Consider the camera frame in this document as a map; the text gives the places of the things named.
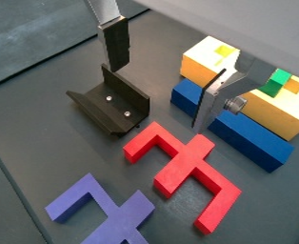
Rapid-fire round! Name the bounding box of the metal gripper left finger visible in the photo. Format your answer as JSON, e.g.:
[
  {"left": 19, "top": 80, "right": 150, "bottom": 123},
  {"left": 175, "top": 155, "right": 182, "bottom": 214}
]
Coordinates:
[{"left": 84, "top": 0, "right": 130, "bottom": 72}]

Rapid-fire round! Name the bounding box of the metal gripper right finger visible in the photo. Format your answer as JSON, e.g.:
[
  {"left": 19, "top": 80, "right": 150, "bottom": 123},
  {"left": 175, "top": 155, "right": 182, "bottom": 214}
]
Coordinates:
[{"left": 192, "top": 52, "right": 276, "bottom": 133}]

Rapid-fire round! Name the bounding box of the dark blue long block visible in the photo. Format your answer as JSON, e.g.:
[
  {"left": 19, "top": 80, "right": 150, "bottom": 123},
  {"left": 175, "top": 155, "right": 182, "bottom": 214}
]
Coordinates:
[{"left": 171, "top": 78, "right": 294, "bottom": 173}]

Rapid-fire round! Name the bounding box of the yellow board with slots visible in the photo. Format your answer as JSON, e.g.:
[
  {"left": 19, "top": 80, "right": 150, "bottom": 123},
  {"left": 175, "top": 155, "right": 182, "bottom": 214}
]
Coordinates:
[{"left": 180, "top": 36, "right": 299, "bottom": 140}]

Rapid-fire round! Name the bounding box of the green cube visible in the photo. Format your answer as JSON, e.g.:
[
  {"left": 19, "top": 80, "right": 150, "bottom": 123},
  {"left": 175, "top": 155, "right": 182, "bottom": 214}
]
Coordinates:
[{"left": 259, "top": 69, "right": 291, "bottom": 97}]

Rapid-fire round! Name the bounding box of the red branched block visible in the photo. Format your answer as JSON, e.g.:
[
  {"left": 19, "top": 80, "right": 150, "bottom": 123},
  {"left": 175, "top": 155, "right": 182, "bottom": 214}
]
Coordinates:
[{"left": 123, "top": 122, "right": 242, "bottom": 234}]

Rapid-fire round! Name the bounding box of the purple branched block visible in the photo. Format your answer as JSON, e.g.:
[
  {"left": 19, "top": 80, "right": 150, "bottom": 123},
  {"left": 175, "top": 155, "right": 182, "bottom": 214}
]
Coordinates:
[{"left": 45, "top": 173, "right": 155, "bottom": 244}]

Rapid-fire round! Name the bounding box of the black angled bracket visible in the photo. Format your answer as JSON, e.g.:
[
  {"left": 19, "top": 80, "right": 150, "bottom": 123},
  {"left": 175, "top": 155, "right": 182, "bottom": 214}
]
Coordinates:
[{"left": 67, "top": 64, "right": 150, "bottom": 137}]

